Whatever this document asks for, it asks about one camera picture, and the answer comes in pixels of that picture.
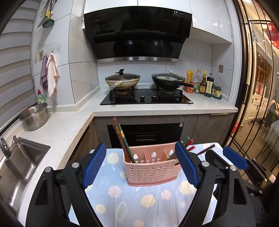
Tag pink perforated utensil holder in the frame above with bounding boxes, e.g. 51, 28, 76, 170
123, 142, 181, 186

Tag purple hanging towel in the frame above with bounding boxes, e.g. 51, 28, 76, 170
40, 55, 48, 92

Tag blue planet-pattern tablecloth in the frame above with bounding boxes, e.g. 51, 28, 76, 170
65, 142, 228, 227

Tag brown wooden chopsticks in holder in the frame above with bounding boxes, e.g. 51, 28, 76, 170
113, 117, 135, 163

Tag small green jar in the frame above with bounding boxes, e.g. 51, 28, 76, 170
212, 85, 222, 100

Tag yellow seasoning package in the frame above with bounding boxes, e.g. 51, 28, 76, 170
186, 70, 193, 83

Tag cream pan with lid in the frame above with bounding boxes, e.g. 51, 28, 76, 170
105, 69, 140, 90

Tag dark soy sauce bottle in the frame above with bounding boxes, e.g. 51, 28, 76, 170
204, 73, 214, 97

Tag red snack package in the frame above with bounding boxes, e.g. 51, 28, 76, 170
184, 82, 195, 93

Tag kitchen sink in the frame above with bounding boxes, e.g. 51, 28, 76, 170
1, 136, 51, 217

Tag green dish soap bottle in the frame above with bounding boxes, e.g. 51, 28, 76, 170
37, 90, 46, 104

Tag sink faucet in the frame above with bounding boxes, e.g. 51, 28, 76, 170
0, 135, 21, 159

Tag black gas stove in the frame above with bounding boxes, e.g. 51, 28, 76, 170
100, 88, 193, 105

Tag black range hood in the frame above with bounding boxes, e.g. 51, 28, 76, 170
84, 6, 192, 63

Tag steel pot on counter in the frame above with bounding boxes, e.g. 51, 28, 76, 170
19, 103, 48, 131

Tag brown sauce bottle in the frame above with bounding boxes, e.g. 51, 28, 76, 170
199, 71, 207, 94

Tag built-in oven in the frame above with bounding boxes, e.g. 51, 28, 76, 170
106, 122, 184, 149

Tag pink hanging towel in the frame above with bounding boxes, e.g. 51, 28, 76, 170
46, 53, 60, 98

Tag hanging green strainer ladle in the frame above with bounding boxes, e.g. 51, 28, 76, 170
37, 0, 58, 29

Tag black wok with handle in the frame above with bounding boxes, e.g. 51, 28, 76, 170
151, 72, 194, 91

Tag clear oil bottle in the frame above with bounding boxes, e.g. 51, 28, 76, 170
192, 69, 202, 85

